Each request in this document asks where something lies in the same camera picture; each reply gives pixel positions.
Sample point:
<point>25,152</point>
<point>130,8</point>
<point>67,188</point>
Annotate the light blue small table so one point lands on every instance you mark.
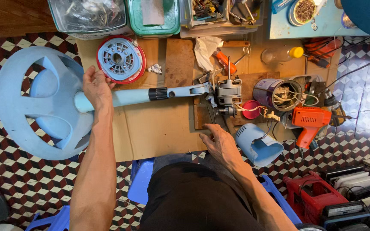
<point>316,27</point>

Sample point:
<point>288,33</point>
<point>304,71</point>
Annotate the round blue red-rimmed motor cover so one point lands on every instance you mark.
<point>120,59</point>

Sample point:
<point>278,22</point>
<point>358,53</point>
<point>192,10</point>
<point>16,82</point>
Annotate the light blue fan stand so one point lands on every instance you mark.
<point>14,96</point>

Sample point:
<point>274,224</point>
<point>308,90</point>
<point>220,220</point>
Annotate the light brown wooden board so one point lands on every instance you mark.
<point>179,62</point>

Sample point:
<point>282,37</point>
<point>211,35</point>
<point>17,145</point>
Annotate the round tin of screws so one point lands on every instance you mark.
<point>303,11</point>

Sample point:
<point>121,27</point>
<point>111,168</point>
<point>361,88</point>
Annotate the red tool case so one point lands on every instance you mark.
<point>313,197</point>

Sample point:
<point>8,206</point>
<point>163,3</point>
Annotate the dark teal round fan base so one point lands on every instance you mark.
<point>369,16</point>

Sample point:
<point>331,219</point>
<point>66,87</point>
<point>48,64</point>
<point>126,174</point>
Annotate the clear bottle with yellow cap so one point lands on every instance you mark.
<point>279,54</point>

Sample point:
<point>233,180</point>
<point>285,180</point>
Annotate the heap of electronic devices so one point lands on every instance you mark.
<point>361,195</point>

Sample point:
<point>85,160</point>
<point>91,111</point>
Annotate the wooden stick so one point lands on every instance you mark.
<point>236,43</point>

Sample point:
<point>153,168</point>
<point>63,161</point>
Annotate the crumpled white paper scrap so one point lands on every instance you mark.
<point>154,68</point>

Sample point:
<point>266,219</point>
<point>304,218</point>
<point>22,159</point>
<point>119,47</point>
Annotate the white crumpled cloth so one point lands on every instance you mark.
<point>205,50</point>

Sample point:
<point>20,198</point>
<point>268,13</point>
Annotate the clear tray of tools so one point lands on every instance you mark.
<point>218,16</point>

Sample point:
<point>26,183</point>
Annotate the person's right hand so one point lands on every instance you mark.
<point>223,146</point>

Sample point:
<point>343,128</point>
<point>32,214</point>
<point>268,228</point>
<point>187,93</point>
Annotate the brown cardboard sheet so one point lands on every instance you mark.
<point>149,128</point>

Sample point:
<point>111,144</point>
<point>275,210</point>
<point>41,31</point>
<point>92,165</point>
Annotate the dark brown wooden board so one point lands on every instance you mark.
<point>249,81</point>

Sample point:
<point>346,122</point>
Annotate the purple metal tin can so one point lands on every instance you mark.
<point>275,93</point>

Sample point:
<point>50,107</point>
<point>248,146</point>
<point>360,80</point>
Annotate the blue plastic stool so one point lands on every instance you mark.
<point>140,181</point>
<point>51,221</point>

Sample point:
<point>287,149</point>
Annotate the grey fan motor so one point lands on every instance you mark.
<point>229,93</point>

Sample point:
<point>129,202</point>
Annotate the small red round lid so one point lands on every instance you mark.
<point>251,109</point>

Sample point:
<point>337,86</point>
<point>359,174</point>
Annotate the person's black shirt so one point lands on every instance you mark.
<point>197,199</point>

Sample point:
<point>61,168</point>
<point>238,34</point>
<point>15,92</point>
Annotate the black power tool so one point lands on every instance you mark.
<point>334,107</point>

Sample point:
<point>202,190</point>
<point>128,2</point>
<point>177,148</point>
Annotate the orange electric drill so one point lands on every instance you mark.
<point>310,123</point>

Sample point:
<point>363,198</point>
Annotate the clear plastic box of parts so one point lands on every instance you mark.
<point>88,16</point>

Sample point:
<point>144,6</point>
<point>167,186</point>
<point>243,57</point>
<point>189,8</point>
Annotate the person's left hand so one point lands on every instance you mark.
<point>97,91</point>

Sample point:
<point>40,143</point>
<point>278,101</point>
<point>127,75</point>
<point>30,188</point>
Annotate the light blue motor rear housing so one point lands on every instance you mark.
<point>257,146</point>

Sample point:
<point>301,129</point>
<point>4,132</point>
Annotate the green plastic container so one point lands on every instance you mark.
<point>154,17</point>

